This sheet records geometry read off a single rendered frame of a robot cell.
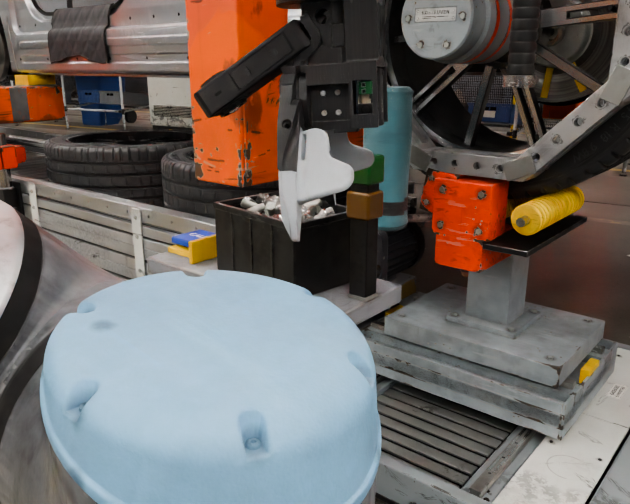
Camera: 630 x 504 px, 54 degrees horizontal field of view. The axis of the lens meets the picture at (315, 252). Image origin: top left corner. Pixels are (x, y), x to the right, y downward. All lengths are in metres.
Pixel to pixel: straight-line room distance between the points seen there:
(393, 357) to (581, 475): 0.45
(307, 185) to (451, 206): 0.74
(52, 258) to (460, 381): 1.08
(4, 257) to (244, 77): 0.27
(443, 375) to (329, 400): 1.13
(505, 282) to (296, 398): 1.16
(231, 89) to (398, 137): 0.63
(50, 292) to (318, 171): 0.23
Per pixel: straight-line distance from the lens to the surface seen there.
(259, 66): 0.54
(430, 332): 1.39
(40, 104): 3.26
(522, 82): 0.91
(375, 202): 0.87
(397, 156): 1.14
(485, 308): 1.42
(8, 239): 0.37
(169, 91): 7.29
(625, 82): 1.10
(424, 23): 1.07
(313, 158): 0.50
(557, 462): 1.28
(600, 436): 1.39
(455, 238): 1.22
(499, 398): 1.33
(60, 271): 0.38
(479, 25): 1.06
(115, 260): 1.99
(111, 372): 0.26
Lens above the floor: 0.78
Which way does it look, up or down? 17 degrees down
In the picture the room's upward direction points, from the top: straight up
